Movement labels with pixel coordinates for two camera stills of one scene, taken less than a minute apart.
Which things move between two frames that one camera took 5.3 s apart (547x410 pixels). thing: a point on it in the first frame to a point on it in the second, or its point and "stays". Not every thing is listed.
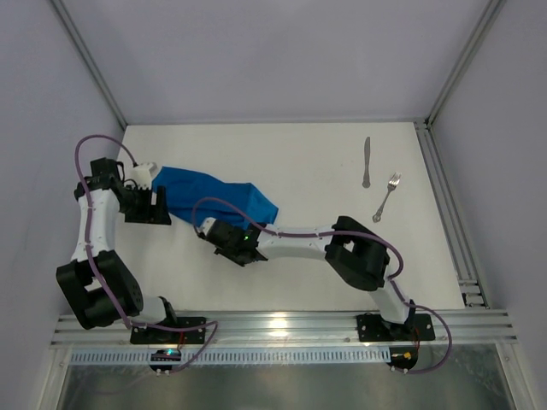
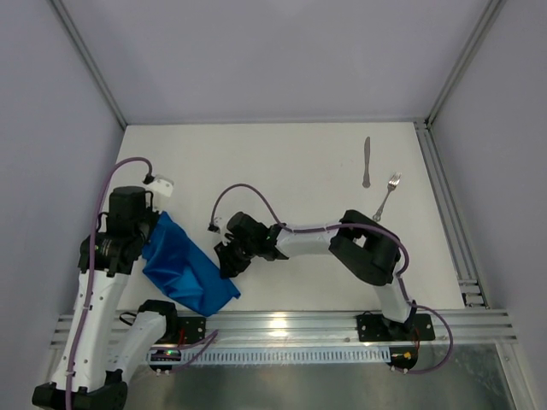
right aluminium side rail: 453,225 stays
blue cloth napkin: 183,189 to 173,261
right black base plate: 373,327 stays
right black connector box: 402,358 stays
